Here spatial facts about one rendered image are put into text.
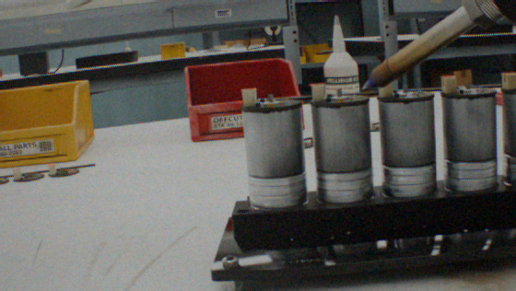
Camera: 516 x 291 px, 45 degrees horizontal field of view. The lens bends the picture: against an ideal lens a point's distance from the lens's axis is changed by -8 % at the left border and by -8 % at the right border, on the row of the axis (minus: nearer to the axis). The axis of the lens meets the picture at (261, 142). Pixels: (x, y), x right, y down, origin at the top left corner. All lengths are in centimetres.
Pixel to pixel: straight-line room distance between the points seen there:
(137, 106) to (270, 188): 445
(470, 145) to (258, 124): 9
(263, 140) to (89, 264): 9
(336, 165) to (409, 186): 3
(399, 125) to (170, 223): 13
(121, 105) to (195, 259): 443
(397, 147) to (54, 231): 18
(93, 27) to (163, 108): 224
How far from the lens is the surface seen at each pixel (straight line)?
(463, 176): 28
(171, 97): 472
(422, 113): 27
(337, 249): 25
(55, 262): 30
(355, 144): 27
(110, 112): 471
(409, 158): 27
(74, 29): 256
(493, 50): 315
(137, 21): 256
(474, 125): 27
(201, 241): 31
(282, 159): 27
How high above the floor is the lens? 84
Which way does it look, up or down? 10 degrees down
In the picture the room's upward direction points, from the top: 5 degrees counter-clockwise
